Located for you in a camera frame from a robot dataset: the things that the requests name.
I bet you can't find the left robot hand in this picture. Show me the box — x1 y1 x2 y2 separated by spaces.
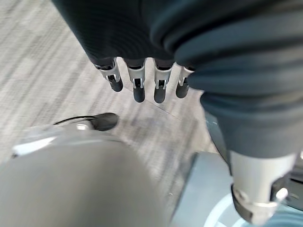
51 0 303 223

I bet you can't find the dark robot foot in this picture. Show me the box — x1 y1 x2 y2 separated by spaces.
91 113 119 131

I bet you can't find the thin black cable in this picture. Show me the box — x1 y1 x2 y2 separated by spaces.
53 114 96 126

